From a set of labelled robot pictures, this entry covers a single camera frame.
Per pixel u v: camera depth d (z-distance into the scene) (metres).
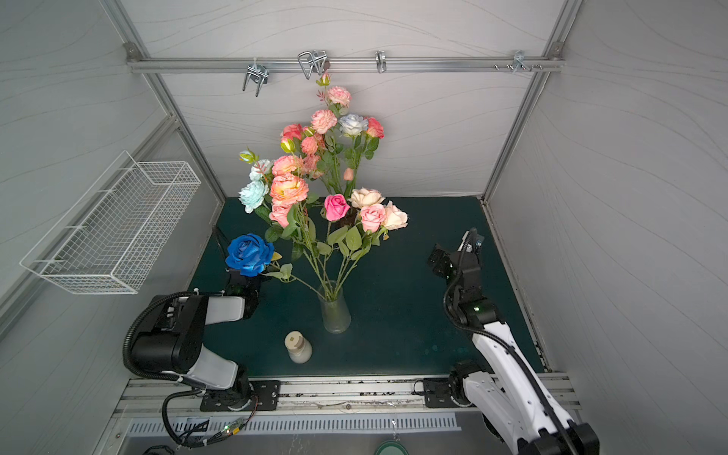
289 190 0.55
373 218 0.58
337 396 0.75
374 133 0.86
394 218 0.60
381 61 0.79
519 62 0.76
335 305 0.76
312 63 0.76
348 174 0.88
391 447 0.58
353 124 0.76
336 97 0.73
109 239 0.68
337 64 0.80
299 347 0.73
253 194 0.58
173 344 0.44
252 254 0.47
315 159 0.80
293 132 0.81
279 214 0.58
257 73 0.80
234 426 0.69
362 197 0.63
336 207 0.57
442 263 0.70
